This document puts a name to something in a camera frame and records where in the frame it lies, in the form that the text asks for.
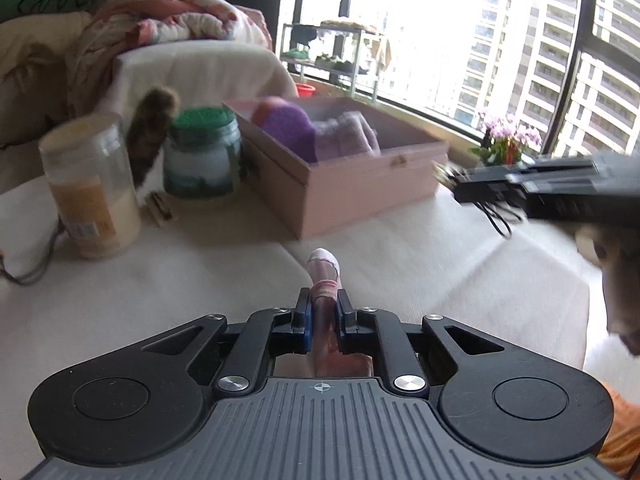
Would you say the lilac fluffy scrunchie headband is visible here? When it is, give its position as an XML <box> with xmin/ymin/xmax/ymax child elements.
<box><xmin>312</xmin><ymin>110</ymin><xmax>381</xmax><ymax>162</ymax></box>

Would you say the operator hand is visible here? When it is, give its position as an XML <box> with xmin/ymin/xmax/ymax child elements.
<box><xmin>575</xmin><ymin>226</ymin><xmax>640</xmax><ymax>356</ymax></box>

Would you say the pink flower pot plant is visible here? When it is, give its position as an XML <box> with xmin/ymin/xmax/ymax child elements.
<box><xmin>470</xmin><ymin>112</ymin><xmax>542</xmax><ymax>166</ymax></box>

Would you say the pink cardboard box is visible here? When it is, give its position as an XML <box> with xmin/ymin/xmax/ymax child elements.
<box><xmin>224</xmin><ymin>96</ymin><xmax>448</xmax><ymax>238</ymax></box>

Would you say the hair clip on card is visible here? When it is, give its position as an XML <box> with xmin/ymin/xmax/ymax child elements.
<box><xmin>145</xmin><ymin>191</ymin><xmax>179</xmax><ymax>228</ymax></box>

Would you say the beige covered sofa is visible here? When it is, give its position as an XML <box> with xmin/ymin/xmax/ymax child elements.
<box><xmin>1</xmin><ymin>40</ymin><xmax>297</xmax><ymax>193</ymax></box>

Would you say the green lid glass jar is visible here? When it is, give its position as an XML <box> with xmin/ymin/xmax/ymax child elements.
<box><xmin>163</xmin><ymin>106</ymin><xmax>241</xmax><ymax>200</ymax></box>

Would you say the purple sponge pad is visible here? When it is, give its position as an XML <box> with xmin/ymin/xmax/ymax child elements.
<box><xmin>250</xmin><ymin>96</ymin><xmax>317</xmax><ymax>164</ymax></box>

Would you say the red basin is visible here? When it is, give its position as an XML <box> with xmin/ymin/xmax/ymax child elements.
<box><xmin>295</xmin><ymin>82</ymin><xmax>317</xmax><ymax>98</ymax></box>

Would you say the clear jar with powder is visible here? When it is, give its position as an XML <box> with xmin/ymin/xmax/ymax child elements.
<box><xmin>38</xmin><ymin>113</ymin><xmax>142</xmax><ymax>258</ymax></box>

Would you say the metal shoe rack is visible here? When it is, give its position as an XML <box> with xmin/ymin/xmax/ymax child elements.
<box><xmin>278</xmin><ymin>20</ymin><xmax>390</xmax><ymax>103</ymax></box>

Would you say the pink floral blanket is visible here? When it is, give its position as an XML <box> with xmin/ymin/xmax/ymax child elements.
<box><xmin>65</xmin><ymin>0</ymin><xmax>272</xmax><ymax>117</ymax></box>

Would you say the cream pillow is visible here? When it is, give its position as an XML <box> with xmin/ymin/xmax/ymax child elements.
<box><xmin>1</xmin><ymin>11</ymin><xmax>91</xmax><ymax>144</ymax></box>

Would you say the black cord with beads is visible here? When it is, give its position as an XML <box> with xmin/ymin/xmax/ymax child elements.
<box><xmin>0</xmin><ymin>219</ymin><xmax>68</xmax><ymax>287</ymax></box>

